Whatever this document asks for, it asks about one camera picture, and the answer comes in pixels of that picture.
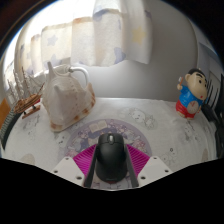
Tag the black computer mouse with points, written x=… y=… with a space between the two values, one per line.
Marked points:
x=111 y=156

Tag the white printed tablecloth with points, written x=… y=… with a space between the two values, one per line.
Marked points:
x=160 y=133

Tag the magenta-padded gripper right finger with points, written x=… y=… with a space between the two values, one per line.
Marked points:
x=138 y=161

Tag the orange board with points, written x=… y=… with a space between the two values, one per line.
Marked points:
x=4 y=111

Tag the round purple printed mouse pad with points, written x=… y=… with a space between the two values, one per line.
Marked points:
x=86 y=133

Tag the cartoon boy figurine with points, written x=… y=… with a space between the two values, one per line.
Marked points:
x=190 y=95

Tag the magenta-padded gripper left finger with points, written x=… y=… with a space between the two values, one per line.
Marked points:
x=83 y=161

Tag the dark keyboard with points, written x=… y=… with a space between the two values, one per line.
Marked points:
x=6 y=128

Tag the white star-print curtain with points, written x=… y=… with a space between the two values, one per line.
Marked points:
x=93 y=36

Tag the wooden model sailing ship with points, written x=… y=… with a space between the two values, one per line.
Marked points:
x=26 y=101

